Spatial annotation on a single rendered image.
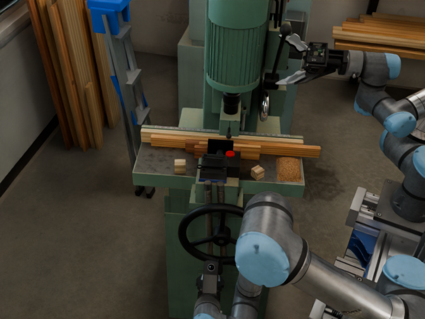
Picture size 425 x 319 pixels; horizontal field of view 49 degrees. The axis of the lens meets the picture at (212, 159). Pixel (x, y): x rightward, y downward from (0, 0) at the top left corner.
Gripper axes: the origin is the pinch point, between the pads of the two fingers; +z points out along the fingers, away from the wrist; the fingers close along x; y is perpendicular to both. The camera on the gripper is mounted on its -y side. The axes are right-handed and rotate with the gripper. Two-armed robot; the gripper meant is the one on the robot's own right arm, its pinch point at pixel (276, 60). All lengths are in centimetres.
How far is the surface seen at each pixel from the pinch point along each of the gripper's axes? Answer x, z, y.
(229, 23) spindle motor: -6.6, 14.7, 8.3
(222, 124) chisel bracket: 15.3, 14.8, -23.0
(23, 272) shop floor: 80, 110, -108
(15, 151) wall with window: 13, 140, -142
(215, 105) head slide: 5.9, 17.9, -32.8
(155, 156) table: 27, 38, -33
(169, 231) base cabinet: 53, 32, -49
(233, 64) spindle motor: 1.6, 12.5, -1.8
